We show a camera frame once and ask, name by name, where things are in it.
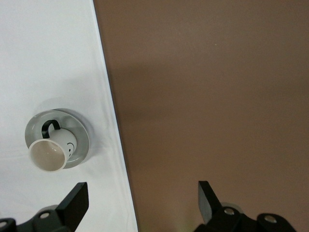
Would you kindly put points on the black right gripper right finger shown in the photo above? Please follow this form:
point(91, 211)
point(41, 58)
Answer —
point(217, 217)

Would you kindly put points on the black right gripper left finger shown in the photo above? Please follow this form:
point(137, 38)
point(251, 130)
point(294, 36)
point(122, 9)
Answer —
point(70, 207)

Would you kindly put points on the gray plate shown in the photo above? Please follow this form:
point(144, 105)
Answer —
point(83, 145)

